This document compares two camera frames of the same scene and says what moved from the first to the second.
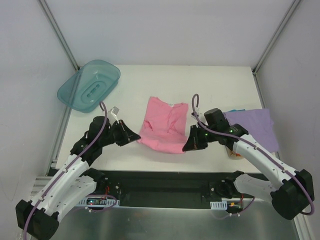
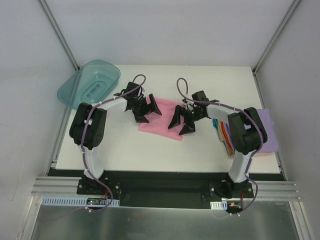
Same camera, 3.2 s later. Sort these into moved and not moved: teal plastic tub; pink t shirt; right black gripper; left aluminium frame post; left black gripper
Moved: right black gripper; left black gripper; pink t shirt
Not moved: teal plastic tub; left aluminium frame post
